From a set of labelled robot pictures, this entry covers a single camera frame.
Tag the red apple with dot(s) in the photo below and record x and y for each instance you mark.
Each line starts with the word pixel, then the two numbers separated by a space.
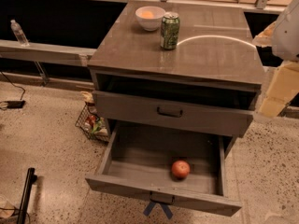
pixel 180 169

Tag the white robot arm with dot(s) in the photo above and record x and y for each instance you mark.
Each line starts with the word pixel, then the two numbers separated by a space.
pixel 285 38

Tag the grey top drawer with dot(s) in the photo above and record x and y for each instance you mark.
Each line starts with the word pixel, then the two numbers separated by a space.
pixel 171 114

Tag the open grey middle drawer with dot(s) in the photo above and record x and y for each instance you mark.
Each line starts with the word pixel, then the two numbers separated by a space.
pixel 138 160

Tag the grey wooden drawer cabinet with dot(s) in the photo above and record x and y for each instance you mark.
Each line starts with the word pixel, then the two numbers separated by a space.
pixel 214 62

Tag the green soda can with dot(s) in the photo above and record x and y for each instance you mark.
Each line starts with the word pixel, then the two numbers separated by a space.
pixel 170 30

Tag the white bowl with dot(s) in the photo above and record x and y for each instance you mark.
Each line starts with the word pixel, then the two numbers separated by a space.
pixel 150 24

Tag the orange fruit in bowl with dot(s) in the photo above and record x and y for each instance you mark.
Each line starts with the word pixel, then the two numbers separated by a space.
pixel 147 15

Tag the blue tape cross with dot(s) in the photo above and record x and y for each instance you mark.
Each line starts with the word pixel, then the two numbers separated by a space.
pixel 164 208

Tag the black stand bar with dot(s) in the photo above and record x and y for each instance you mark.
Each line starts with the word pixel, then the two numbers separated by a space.
pixel 29 181

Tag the clear plastic water bottle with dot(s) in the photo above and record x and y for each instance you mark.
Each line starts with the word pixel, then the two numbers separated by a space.
pixel 18 32

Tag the black wire basket with items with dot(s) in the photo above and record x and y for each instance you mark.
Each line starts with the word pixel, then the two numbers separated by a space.
pixel 89 122

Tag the black power adapter with cable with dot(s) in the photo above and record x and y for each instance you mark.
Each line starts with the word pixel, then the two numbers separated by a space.
pixel 13 104

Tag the grey metal rail shelf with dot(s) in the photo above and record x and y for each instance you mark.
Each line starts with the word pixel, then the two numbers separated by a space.
pixel 46 53

